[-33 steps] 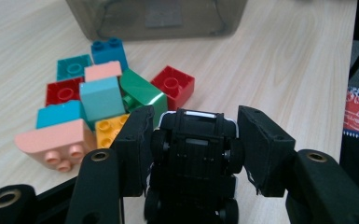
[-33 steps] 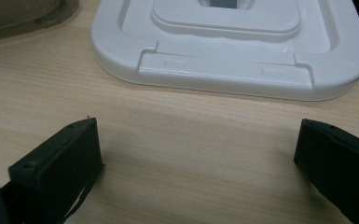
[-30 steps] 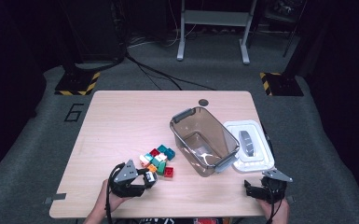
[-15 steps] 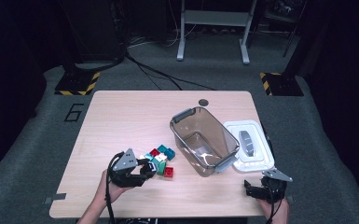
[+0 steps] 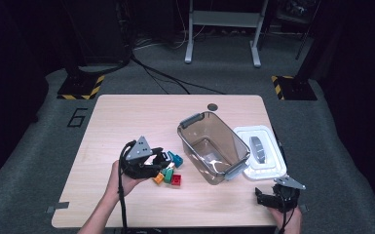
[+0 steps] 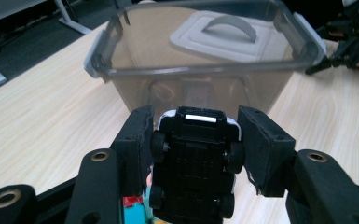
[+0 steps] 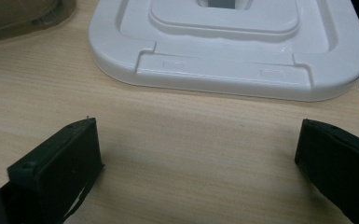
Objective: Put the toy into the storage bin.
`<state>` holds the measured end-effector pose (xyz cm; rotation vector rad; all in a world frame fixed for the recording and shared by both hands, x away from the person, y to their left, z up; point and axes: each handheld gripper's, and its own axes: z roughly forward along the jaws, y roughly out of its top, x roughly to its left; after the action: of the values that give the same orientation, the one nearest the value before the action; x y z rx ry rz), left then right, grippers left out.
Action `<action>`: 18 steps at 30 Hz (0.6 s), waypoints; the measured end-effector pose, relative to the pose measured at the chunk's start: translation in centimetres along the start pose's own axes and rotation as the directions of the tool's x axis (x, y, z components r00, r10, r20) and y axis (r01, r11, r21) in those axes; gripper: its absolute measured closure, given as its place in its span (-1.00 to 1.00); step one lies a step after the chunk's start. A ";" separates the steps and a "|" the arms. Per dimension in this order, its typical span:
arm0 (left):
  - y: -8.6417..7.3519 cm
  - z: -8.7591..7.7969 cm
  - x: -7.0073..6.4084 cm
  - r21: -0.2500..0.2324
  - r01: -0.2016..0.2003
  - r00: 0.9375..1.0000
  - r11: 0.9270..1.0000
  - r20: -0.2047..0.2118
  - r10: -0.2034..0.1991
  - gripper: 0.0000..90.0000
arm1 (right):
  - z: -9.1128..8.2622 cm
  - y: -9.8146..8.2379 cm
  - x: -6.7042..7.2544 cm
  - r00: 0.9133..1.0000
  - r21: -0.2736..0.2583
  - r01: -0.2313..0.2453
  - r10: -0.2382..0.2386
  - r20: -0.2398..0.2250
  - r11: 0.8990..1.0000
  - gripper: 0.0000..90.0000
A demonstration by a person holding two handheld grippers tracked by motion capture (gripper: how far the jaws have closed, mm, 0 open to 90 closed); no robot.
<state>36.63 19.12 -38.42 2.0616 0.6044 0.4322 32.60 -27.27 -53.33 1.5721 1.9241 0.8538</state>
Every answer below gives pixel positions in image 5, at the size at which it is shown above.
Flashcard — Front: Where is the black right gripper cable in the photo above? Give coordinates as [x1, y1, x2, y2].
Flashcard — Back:
[277, 191, 297, 234]

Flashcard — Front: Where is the black equipment cabinet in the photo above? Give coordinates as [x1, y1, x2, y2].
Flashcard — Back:
[61, 0, 131, 66]

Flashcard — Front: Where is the black stand base striped edge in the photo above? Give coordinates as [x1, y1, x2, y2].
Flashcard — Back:
[271, 74, 319, 101]
[56, 73, 106, 100]

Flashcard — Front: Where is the green building block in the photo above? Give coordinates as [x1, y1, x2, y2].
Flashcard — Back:
[163, 168, 174, 184]

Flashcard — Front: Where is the black floor cable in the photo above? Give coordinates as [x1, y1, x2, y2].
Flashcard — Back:
[130, 55, 226, 96]

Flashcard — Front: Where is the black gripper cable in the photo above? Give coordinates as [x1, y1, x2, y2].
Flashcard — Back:
[118, 139, 138, 234]
[277, 191, 297, 234]

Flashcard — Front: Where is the person's right hand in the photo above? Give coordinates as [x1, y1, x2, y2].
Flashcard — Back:
[268, 207, 304, 234]

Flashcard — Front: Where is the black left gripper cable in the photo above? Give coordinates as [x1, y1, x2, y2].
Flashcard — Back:
[118, 139, 138, 234]

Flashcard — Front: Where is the white metal desk frame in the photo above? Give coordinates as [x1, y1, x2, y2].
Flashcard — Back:
[184, 0, 270, 68]

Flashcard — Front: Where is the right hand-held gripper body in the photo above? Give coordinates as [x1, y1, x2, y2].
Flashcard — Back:
[267, 175, 307, 215]

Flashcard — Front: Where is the clear brown storage box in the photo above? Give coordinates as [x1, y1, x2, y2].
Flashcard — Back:
[176, 110, 251, 186]

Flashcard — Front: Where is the white box lid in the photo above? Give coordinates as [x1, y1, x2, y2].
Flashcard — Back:
[233, 125, 288, 181]

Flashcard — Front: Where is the person's left hand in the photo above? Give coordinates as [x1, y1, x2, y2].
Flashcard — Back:
[105, 159, 148, 200]

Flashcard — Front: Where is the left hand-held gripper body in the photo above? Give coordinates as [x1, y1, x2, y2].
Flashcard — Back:
[120, 136, 156, 180]

